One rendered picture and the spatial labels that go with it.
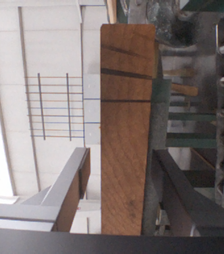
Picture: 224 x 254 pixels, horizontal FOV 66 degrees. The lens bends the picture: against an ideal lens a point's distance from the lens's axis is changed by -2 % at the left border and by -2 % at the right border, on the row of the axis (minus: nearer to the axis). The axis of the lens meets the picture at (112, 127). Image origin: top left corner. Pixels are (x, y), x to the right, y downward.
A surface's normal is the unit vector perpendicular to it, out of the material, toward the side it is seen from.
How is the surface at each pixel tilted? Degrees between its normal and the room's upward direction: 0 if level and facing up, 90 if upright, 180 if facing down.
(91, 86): 90
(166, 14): 90
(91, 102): 90
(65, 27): 90
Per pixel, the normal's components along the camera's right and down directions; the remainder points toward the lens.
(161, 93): -0.04, 0.28
